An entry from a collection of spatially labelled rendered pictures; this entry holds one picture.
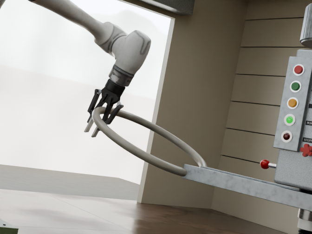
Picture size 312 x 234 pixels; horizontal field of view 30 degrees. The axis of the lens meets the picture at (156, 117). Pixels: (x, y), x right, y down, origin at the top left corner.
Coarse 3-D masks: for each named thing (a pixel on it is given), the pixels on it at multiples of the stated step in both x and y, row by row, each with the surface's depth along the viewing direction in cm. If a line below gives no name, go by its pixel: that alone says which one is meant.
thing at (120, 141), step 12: (96, 108) 219; (96, 120) 207; (132, 120) 239; (144, 120) 240; (108, 132) 200; (156, 132) 242; (168, 132) 241; (120, 144) 198; (132, 144) 197; (180, 144) 238; (144, 156) 196; (192, 156) 232; (168, 168) 198; (180, 168) 200
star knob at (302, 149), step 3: (306, 144) 169; (306, 147) 169; (309, 147) 169; (300, 150) 170; (303, 150) 169; (306, 150) 169; (309, 150) 168; (303, 153) 169; (306, 153) 169; (309, 153) 168; (306, 156) 170
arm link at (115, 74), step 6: (114, 66) 220; (114, 72) 220; (120, 72) 219; (126, 72) 219; (114, 78) 220; (120, 78) 219; (126, 78) 220; (132, 78) 223; (120, 84) 220; (126, 84) 222
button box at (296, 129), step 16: (288, 64) 178; (304, 64) 175; (288, 80) 177; (304, 80) 174; (288, 96) 176; (304, 96) 174; (288, 112) 176; (304, 112) 173; (288, 128) 175; (288, 144) 175
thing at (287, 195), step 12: (192, 168) 201; (204, 168) 211; (192, 180) 200; (204, 180) 197; (216, 180) 195; (228, 180) 192; (240, 180) 190; (252, 180) 187; (240, 192) 189; (252, 192) 187; (264, 192) 184; (276, 192) 182; (288, 192) 180; (300, 192) 177; (288, 204) 179; (300, 204) 177
